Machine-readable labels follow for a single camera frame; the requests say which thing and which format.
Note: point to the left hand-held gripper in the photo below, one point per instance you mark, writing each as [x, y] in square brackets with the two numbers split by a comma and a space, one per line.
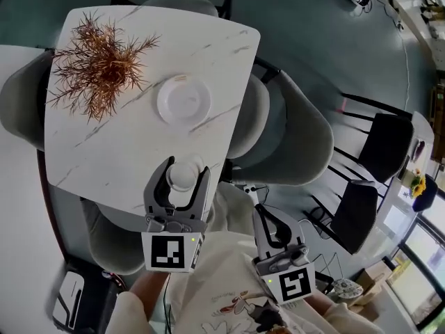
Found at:
[167, 252]

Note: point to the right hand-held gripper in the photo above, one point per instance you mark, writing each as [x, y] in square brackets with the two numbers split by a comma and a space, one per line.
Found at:
[295, 284]

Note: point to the white cup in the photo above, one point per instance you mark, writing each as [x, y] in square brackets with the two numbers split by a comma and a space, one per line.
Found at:
[181, 176]

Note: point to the white saucer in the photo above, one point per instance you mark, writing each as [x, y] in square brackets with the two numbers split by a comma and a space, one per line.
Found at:
[184, 99]

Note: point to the person's right forearm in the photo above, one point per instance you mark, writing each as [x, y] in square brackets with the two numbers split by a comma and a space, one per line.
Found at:
[318, 304]

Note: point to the person's left forearm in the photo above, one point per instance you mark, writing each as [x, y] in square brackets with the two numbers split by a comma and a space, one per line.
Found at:
[149, 294]

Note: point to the person's cream printed sweatshirt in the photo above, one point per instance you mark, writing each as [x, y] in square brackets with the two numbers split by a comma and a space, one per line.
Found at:
[229, 228]

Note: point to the black box device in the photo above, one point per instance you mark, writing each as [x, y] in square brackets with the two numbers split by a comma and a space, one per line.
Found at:
[325, 284]

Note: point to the black upholstered chair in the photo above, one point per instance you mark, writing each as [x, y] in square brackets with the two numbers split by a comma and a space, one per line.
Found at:
[386, 144]
[354, 218]

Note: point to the patterned white round object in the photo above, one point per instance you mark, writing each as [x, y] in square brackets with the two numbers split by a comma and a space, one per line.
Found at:
[347, 287]

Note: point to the white marble table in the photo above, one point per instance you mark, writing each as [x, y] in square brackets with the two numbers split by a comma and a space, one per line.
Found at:
[104, 144]

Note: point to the cardboard box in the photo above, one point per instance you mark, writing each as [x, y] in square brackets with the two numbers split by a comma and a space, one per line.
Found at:
[373, 277]

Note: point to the dried orange plant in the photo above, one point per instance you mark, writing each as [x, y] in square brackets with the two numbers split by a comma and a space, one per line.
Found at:
[104, 71]

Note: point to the white black device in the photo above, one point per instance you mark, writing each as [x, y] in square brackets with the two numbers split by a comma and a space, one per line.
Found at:
[67, 291]

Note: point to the sunflower bouquet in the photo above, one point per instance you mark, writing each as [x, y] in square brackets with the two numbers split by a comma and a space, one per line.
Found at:
[418, 184]

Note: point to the long white workbench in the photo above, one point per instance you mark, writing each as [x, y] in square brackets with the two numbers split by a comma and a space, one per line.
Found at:
[410, 16]

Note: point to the black framed window wall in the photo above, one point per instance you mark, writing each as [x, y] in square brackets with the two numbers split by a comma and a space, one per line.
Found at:
[417, 284]

